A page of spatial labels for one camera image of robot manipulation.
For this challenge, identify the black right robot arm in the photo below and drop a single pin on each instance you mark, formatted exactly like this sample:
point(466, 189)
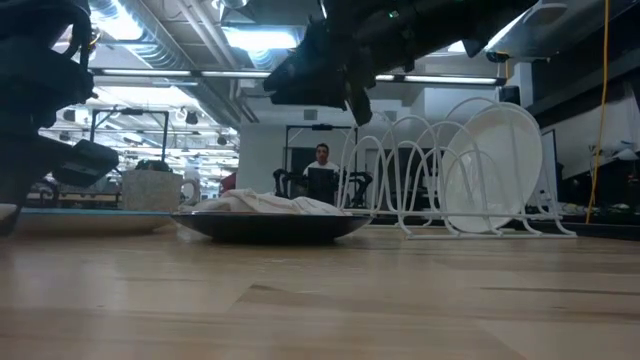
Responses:
point(450, 25)

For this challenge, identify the red floral plate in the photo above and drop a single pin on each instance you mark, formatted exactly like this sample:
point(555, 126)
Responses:
point(270, 227)

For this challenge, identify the grey speckled mug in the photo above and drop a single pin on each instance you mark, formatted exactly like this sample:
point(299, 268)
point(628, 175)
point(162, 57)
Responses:
point(150, 190)

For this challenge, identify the white striped dish towel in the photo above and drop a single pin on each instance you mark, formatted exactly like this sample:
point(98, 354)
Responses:
point(260, 204)

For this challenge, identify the long ceiling light bar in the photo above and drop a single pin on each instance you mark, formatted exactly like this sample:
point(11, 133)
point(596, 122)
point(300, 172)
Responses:
point(440, 79)

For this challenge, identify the white ceramic plate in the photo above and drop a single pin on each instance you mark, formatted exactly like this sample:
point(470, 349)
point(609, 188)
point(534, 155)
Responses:
point(495, 170)

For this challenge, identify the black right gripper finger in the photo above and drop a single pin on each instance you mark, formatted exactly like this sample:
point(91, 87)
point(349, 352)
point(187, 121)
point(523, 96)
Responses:
point(361, 100)
point(310, 90)

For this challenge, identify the blue speckled plate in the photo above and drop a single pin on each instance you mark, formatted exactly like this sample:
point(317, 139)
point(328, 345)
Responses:
point(95, 220)

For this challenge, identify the black metal rig frame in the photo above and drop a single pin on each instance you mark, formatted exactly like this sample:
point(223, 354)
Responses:
point(320, 127)
point(130, 111)

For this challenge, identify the person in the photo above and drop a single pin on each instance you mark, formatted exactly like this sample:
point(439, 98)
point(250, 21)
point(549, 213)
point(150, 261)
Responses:
point(321, 159)

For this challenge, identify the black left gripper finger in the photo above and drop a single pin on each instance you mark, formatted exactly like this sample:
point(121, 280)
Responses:
point(87, 165)
point(12, 185)

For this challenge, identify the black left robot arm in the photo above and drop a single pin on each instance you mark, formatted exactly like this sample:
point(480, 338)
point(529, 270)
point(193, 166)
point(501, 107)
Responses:
point(35, 25)

